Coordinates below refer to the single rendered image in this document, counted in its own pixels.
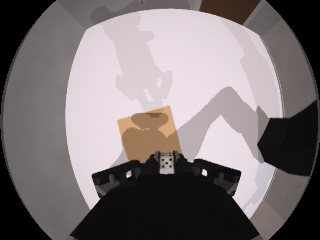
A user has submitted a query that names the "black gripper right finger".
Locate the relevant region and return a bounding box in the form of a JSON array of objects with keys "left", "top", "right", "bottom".
[{"left": 173, "top": 151, "right": 241, "bottom": 197}]

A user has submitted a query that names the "tan flat mat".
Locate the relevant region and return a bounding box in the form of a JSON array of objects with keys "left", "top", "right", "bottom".
[{"left": 117, "top": 106, "right": 182, "bottom": 163}]

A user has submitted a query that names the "grey die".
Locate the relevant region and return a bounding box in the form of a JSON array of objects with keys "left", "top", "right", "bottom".
[{"left": 160, "top": 153, "right": 174, "bottom": 169}]

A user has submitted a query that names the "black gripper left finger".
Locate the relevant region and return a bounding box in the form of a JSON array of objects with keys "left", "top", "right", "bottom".
[{"left": 91, "top": 151, "right": 160, "bottom": 199}]

